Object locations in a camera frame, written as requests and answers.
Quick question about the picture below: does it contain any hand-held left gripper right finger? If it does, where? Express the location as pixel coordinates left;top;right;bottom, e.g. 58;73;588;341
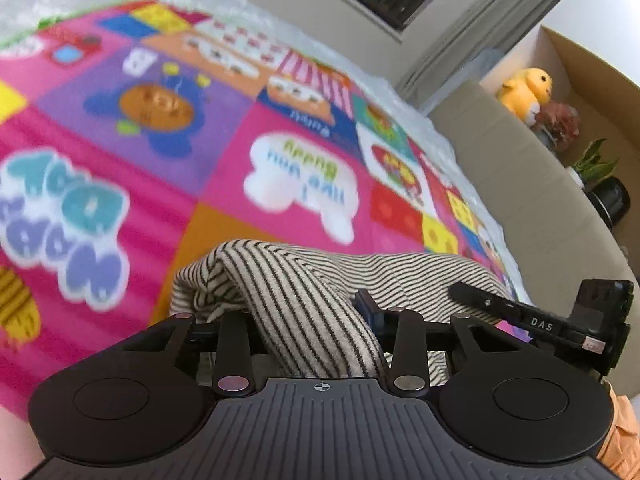
354;289;525;397

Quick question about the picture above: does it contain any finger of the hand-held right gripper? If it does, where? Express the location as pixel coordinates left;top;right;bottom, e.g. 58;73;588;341
446;282;531;323

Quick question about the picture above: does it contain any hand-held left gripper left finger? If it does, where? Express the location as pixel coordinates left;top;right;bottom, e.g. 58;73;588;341
120;311;253;397

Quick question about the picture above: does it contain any beige striped knit garment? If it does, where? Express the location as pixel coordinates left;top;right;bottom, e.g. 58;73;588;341
170;240;511;378

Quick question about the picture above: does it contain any black round container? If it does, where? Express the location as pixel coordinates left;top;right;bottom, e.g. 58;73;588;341
585;177;631;233

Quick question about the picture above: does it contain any beige upholstered headboard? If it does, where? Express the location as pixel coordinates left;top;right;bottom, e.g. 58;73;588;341
427;82;640;311

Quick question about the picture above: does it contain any green leaf potted plant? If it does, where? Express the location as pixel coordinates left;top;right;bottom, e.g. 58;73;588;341
565;139;621;191

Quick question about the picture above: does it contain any colourful cartoon play mat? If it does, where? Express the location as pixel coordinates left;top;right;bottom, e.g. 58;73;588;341
0;0;526;421

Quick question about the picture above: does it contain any red leaf potted plant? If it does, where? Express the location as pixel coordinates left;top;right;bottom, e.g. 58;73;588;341
532;101;581;153

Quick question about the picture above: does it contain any yellow plush duck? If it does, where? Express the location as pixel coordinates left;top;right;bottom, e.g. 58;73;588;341
496;67;553;126

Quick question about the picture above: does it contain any grey pleated curtain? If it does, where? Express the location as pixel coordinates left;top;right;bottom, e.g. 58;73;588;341
395;0;571;106

